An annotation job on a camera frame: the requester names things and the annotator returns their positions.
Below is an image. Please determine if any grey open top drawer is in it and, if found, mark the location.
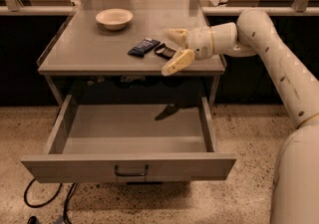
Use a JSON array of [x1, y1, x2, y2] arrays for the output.
[[21, 95, 236, 183]]

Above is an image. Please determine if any black chocolate rxbar wrapper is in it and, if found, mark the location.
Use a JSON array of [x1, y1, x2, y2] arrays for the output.
[[154, 43, 175, 60]]

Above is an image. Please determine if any blue snack bar wrapper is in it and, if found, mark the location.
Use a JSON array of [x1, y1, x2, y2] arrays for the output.
[[128, 38, 160, 58]]

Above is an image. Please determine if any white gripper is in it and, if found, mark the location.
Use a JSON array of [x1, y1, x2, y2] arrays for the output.
[[161, 23, 237, 76]]

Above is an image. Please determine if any white horizontal rail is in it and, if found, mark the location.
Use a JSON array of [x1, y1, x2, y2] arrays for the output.
[[0, 6, 319, 17]]

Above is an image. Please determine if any white ceramic bowl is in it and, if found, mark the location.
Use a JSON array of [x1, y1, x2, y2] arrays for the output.
[[96, 9, 133, 30]]

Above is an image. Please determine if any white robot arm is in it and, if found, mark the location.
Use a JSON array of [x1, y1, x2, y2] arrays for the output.
[[161, 9, 319, 224]]

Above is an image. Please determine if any grey metal cabinet table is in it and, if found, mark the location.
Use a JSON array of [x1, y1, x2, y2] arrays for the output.
[[38, 0, 225, 105]]

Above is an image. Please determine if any black looped floor cable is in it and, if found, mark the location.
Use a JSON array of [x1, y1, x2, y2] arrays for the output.
[[23, 177, 64, 209]]

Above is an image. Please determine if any black drawer handle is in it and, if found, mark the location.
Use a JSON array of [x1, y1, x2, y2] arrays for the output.
[[114, 164, 149, 177]]

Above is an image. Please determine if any black straight floor cable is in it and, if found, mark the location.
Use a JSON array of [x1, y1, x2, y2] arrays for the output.
[[62, 182, 80, 224]]

